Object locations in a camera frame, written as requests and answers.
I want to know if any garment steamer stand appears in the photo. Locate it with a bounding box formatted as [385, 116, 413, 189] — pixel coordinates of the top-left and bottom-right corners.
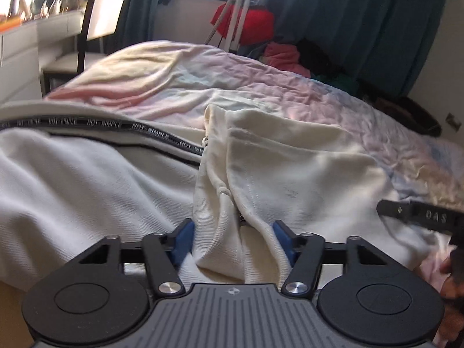
[203, 0, 256, 53]

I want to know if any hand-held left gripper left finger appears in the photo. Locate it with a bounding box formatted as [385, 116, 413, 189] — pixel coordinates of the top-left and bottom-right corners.
[78, 218, 195, 296]

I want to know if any orange box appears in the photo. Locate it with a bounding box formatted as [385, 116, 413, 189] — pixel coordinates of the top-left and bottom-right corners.
[0, 14, 27, 33]

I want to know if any pink cloth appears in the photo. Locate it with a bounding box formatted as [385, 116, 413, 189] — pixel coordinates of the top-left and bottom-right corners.
[263, 41, 312, 79]

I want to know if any black sofa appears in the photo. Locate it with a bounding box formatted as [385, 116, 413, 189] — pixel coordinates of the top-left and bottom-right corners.
[362, 93, 443, 138]

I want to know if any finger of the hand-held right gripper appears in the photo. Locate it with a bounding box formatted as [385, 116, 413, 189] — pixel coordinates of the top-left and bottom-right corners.
[377, 199, 414, 225]

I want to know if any person's right hand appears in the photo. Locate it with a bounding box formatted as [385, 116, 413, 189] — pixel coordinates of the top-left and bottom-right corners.
[434, 252, 464, 348]

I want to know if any wall outlet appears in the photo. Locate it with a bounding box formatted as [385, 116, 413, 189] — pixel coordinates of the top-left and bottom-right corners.
[446, 112, 463, 132]

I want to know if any red cloth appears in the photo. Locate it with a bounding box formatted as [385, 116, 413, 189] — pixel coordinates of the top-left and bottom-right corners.
[212, 3, 275, 50]

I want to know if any black clothing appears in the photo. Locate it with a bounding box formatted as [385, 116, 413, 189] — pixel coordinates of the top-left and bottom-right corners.
[295, 38, 360, 81]

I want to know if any teal curtain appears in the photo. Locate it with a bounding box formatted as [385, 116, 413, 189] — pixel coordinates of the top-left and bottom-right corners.
[116, 0, 190, 56]
[260, 0, 451, 95]

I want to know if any black and white chair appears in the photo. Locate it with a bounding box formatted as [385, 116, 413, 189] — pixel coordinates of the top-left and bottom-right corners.
[41, 0, 131, 92]

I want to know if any green cloth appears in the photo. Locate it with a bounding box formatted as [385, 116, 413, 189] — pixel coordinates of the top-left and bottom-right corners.
[312, 72, 360, 95]

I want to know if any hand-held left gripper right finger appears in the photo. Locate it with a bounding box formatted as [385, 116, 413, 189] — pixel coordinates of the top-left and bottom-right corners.
[273, 220, 388, 296]

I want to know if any white vanity dresser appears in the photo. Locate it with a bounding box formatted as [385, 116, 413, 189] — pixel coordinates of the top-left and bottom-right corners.
[0, 7, 88, 105]

